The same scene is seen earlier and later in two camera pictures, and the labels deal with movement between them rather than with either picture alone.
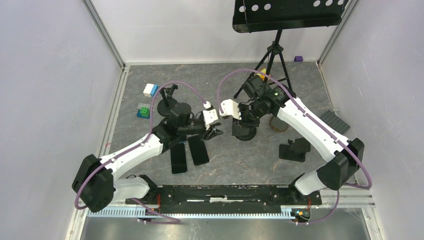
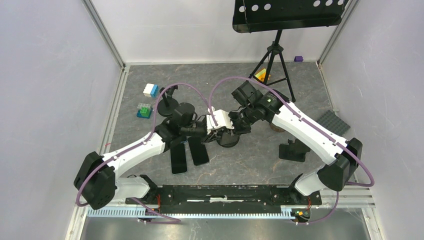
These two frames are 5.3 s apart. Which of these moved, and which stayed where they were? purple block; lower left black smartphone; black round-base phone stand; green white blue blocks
Moved: black round-base phone stand
Stayed: lower left black smartphone; purple block; green white blue blocks
